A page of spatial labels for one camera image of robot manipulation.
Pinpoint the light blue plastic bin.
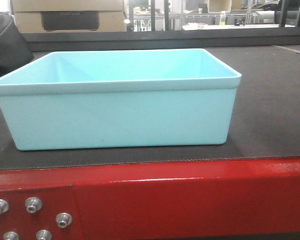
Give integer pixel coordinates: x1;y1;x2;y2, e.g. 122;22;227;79
0;49;242;151

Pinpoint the black conveyor belt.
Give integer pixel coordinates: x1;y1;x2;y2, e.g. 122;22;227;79
0;27;300;170

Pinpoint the white background table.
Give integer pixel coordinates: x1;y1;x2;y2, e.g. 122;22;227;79
181;22;298;31

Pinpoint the yellow liquid bottle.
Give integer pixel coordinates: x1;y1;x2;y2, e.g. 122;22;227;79
219;10;227;26

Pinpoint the cardboard box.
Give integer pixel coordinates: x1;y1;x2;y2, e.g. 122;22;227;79
10;0;127;34

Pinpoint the red conveyor frame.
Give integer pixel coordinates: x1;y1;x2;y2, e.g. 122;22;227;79
0;158;300;240

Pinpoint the black bag with strap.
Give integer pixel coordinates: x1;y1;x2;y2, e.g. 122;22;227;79
0;12;34;77

